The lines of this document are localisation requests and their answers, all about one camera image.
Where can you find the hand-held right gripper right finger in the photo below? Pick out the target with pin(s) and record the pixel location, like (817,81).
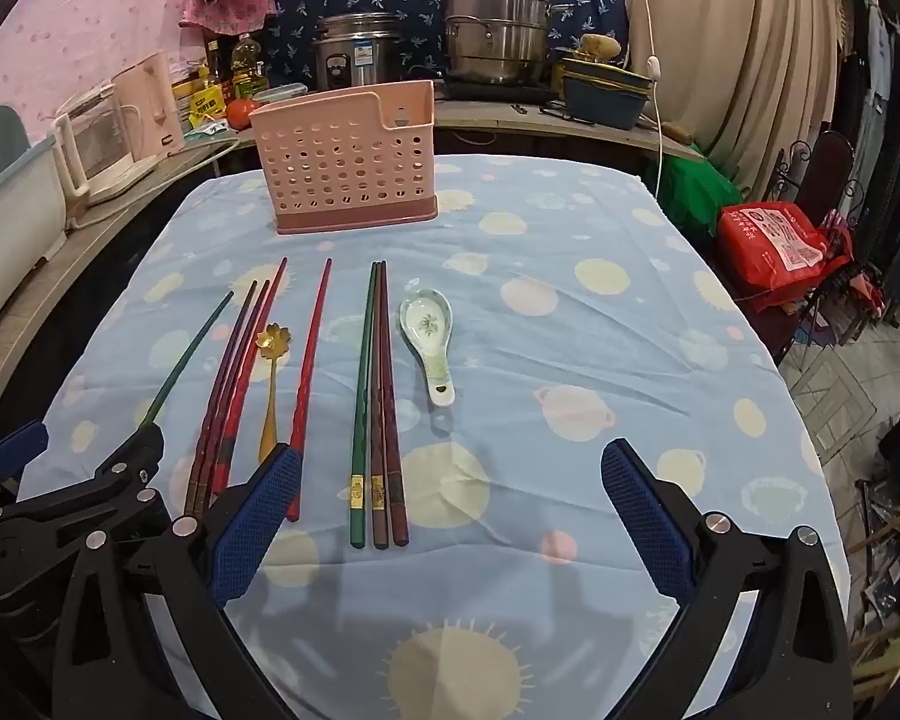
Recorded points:
(645,525)

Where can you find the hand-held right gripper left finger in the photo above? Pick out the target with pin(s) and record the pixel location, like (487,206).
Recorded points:
(255,525)

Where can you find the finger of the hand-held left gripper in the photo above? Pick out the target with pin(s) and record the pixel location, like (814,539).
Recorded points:
(124,476)
(16,448)

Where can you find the green chopstick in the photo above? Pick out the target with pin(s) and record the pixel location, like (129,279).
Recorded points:
(364,405)
(189,358)

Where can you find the red chopstick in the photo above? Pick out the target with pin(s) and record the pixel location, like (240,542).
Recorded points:
(246,390)

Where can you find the brown chopstick with gold band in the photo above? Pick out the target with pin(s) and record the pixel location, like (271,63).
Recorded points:
(380,420)

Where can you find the brown chopstick pair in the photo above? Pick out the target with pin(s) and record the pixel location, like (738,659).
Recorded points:
(392,420)

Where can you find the chopsticks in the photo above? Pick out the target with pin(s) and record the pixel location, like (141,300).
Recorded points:
(313,360)

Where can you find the gold flower spoon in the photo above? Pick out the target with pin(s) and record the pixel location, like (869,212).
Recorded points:
(272,339)

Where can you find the white ceramic soup spoon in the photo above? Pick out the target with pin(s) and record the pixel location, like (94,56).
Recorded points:
(424,322)

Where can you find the pink perforated utensil holder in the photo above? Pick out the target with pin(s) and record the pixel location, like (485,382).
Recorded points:
(345,157)

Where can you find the light blue printed tablecloth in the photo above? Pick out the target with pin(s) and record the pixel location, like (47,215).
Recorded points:
(570,360)

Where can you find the white dish drainer bin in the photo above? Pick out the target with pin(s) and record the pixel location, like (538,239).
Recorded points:
(7,225)

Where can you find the red plastic bag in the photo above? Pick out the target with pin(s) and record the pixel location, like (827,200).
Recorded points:
(772,240)

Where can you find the white electric kettle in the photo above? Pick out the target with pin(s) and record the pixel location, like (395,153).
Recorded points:
(97,142)

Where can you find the green plastic bag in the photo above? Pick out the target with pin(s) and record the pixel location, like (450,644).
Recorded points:
(690,187)

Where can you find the blue snack packet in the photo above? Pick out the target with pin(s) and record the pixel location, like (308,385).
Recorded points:
(206,133)

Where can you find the pink electric kettle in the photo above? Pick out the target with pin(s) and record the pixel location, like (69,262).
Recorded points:
(146,105)

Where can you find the red tomato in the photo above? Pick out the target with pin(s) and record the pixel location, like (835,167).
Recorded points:
(241,112)

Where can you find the dark metal chair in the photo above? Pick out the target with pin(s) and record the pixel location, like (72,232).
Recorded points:
(832,165)

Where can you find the clear food container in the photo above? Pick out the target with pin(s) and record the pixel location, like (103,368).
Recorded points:
(279,94)

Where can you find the dark sauce bottle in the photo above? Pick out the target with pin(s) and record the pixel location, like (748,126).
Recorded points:
(216,60)

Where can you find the clear cooking oil bottle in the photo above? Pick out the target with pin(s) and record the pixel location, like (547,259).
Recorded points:
(247,64)

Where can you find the black induction cooker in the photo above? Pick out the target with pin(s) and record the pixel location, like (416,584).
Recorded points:
(525,92)

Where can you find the row of hanging clothes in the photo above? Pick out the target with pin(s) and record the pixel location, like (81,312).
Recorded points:
(892,127)

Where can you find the steel rice cooker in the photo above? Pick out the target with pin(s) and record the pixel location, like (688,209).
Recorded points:
(352,52)

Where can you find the beige scrub brush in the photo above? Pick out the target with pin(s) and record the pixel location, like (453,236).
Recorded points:
(600,45)

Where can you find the beige curtain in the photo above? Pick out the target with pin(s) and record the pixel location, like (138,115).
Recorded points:
(742,52)

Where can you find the steel steamer pot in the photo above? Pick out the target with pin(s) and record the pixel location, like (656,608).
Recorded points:
(495,30)

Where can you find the pink dotted wall sheet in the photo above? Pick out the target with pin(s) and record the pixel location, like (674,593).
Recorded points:
(82,15)

